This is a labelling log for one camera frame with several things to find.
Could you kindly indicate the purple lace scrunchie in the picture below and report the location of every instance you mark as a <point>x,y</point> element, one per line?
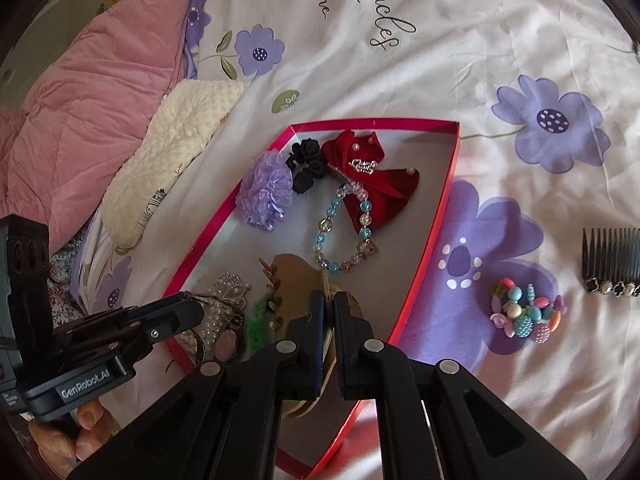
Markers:
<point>262,185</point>

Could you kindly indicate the black scrunchie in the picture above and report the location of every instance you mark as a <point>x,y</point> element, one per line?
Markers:
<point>305,152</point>

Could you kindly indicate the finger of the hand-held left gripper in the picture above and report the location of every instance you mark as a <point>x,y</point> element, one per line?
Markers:
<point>165,327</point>
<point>172,302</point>

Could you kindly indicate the rhinestone hair clip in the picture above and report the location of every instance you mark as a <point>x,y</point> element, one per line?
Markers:
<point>227,285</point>

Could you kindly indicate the red velvet bow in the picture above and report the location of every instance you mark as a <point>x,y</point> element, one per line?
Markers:
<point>385,190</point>

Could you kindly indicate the bangle with pink oval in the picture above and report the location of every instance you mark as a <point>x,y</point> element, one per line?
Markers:
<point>225,347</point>

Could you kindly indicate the dark hair comb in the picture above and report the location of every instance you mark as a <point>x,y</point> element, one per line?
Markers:
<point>610,255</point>

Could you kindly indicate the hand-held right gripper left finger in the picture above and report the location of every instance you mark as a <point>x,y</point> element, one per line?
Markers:
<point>312,340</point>

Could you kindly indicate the white floral bedsheet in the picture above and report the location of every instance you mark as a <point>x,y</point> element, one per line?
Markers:
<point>450,60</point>

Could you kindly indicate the red cardboard box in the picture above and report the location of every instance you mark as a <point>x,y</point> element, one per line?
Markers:
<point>415,145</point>

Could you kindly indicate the small-flower patterned cloth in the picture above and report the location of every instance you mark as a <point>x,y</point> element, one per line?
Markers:
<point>65,280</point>

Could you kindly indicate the person's left hand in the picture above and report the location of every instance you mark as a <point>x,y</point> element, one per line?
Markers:
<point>60,440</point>

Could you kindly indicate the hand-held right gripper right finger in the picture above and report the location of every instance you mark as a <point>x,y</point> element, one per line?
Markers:
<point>345,340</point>

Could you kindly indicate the pink quilt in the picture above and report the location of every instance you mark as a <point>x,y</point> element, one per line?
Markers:
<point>85,110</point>

